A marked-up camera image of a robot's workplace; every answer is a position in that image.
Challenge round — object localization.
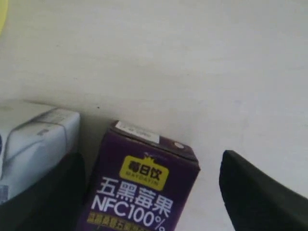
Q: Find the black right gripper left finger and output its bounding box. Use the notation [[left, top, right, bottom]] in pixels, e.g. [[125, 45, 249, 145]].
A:
[[0, 153, 86, 231]]

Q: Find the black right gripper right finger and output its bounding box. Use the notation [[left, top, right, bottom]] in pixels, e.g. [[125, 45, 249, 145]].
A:
[[219, 150, 308, 231]]

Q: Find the blue white milk carton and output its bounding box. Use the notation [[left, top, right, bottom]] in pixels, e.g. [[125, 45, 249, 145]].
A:
[[0, 100, 80, 204]]

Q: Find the purple juice carton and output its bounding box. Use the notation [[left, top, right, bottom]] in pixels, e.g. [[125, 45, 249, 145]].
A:
[[75, 120, 200, 231]]

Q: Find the yellow chips can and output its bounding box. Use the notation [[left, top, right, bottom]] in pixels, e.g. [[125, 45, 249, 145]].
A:
[[0, 0, 8, 34]]

